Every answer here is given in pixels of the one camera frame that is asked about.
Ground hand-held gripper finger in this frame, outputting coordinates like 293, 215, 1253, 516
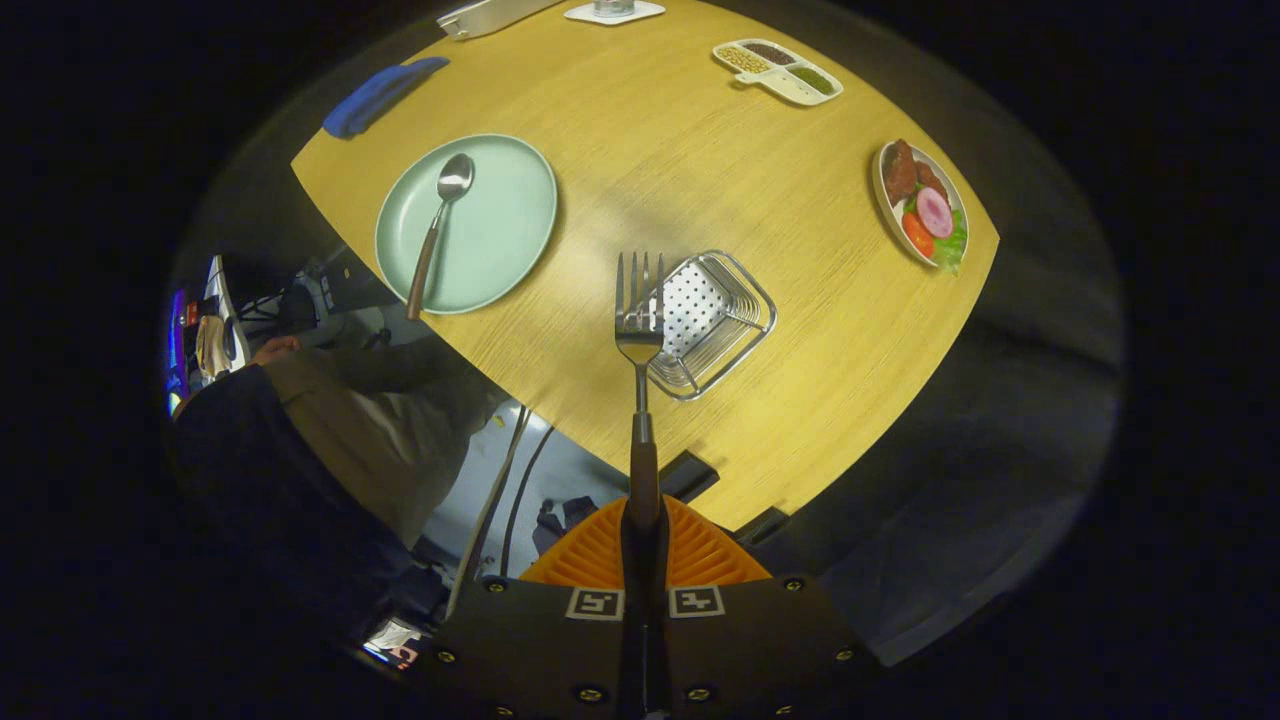
415, 495, 646, 720
645, 495, 886, 720

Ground metal fork with wooden handle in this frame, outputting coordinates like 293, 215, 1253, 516
613, 250, 666, 531

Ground metal spoon with wooden handle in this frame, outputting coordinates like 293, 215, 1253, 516
404, 152, 477, 322

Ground smartphone with lit screen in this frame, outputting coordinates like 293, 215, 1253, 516
362, 617, 426, 669

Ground person's khaki trousers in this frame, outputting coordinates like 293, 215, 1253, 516
260, 338, 506, 551

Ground person's dark top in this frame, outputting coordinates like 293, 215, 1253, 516
170, 365, 426, 626

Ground pale green round plate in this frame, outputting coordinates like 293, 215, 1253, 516
374, 133, 559, 317

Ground dark equipment under table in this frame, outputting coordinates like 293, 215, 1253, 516
285, 248, 401, 346

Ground white oval food plate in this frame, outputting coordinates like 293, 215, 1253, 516
872, 138, 970, 273

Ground green lettuce leaf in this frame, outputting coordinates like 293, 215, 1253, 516
930, 210, 969, 273

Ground pink round ham slice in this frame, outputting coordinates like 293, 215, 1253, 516
917, 187, 954, 239

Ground lit computer monitor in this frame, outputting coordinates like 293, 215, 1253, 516
165, 288, 191, 413

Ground white divided dish with beans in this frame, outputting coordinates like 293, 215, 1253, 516
712, 38, 844, 107

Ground blue folded cloth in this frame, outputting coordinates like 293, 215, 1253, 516
322, 56, 451, 139

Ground white square coaster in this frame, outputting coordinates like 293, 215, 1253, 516
563, 0, 667, 26

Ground white toaster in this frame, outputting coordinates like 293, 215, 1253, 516
437, 0, 566, 41

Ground black table bracket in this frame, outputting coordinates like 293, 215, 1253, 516
658, 450, 721, 504
735, 505, 791, 546

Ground black cable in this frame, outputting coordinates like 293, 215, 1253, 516
498, 425, 556, 579

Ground grey cable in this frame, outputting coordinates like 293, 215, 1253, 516
445, 405, 531, 616

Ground metal wire basket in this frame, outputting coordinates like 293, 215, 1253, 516
645, 250, 779, 403

